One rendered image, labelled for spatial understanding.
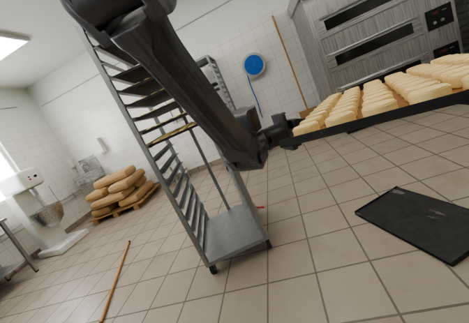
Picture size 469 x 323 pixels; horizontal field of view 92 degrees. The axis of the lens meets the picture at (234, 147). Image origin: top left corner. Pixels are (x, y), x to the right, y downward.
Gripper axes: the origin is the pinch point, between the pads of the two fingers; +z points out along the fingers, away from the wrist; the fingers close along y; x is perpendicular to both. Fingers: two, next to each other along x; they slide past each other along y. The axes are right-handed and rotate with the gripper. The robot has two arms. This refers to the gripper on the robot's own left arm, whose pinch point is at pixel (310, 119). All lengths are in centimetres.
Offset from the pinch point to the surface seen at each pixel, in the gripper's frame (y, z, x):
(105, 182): 23, -192, -396
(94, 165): -12, -232, -499
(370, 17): -50, 224, -176
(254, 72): -55, 122, -318
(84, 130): -89, -215, -489
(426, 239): 92, 62, -34
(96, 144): -52, -199, -471
